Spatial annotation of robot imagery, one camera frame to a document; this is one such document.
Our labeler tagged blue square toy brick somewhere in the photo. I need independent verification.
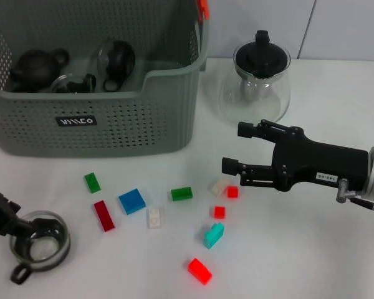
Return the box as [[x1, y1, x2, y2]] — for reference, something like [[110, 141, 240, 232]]
[[118, 188, 146, 216]]

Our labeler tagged dark clay teapot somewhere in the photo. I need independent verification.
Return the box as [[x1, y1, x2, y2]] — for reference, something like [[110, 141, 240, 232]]
[[9, 49, 70, 93]]

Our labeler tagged bright red sloped toy brick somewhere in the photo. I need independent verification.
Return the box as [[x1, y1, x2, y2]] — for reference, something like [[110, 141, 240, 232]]
[[187, 257, 213, 286]]

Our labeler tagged long dark red toy brick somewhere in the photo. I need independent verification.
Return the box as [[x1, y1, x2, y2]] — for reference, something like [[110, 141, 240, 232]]
[[93, 200, 116, 233]]

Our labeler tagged glass teacup with black holder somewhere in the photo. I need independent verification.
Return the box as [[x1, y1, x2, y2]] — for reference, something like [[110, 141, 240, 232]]
[[98, 39, 137, 92], [8, 211, 72, 285], [49, 73, 97, 93]]

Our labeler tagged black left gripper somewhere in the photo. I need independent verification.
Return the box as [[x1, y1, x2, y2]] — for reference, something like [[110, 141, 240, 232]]
[[0, 184, 60, 237]]

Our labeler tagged right wrist cable with connectors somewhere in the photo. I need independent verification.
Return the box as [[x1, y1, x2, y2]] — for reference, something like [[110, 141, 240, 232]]
[[335, 178, 374, 221]]

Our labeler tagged green translucent toy brick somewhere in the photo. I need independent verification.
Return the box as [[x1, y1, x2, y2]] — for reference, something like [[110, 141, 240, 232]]
[[84, 171, 102, 194], [167, 186, 193, 202]]

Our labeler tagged clear glass teapot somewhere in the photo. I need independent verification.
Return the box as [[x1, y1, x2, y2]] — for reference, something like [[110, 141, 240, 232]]
[[218, 30, 292, 125]]

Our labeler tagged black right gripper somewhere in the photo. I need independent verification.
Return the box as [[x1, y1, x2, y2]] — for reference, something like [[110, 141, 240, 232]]
[[221, 119, 370, 192]]

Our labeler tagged black teapot lid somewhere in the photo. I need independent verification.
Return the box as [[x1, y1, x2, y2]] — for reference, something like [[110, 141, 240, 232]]
[[235, 30, 290, 78]]

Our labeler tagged teal toy brick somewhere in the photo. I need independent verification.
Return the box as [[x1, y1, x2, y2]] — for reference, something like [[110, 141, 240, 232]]
[[204, 223, 225, 250]]

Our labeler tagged white translucent toy brick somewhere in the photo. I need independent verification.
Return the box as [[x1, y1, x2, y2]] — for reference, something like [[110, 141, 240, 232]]
[[145, 207, 165, 230], [208, 178, 230, 197]]

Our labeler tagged grey perforated storage bin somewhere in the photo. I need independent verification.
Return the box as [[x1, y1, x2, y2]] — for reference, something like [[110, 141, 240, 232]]
[[0, 0, 211, 158]]

